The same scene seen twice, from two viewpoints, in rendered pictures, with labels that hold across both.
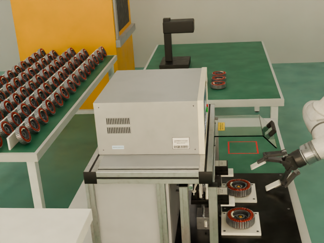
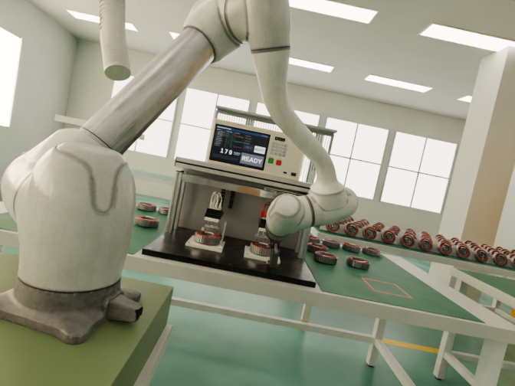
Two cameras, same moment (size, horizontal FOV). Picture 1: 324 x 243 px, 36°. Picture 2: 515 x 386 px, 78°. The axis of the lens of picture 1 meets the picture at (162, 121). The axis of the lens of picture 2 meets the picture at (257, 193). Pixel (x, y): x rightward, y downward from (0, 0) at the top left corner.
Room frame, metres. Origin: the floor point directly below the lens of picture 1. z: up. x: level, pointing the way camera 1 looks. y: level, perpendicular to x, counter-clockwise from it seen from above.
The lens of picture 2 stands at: (1.62, -1.65, 1.13)
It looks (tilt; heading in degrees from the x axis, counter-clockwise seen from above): 4 degrees down; 81
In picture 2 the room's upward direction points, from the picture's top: 12 degrees clockwise
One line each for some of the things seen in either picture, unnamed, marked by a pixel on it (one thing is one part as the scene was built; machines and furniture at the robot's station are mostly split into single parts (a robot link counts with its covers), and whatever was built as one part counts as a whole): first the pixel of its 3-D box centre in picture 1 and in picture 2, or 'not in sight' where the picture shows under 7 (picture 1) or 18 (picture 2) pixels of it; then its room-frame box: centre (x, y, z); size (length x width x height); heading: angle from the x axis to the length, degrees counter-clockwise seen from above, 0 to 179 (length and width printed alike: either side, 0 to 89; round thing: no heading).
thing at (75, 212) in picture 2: not in sight; (81, 208); (1.43, -1.07, 1.00); 0.18 x 0.16 x 0.22; 128
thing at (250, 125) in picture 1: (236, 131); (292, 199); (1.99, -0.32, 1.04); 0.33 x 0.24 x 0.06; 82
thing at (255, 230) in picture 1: (240, 223); (206, 243); (1.67, -0.28, 0.78); 0.15 x 0.15 x 0.01; 82
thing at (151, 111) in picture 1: (156, 107); (257, 152); (1.85, 0.02, 1.22); 0.44 x 0.39 x 0.20; 172
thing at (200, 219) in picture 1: (203, 218); (211, 231); (1.69, -0.14, 0.80); 0.07 x 0.05 x 0.06; 172
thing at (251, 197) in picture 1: (238, 192); (261, 254); (1.91, -0.32, 0.78); 0.15 x 0.15 x 0.01; 82
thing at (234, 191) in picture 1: (238, 187); (262, 248); (1.91, -0.32, 0.80); 0.11 x 0.11 x 0.04
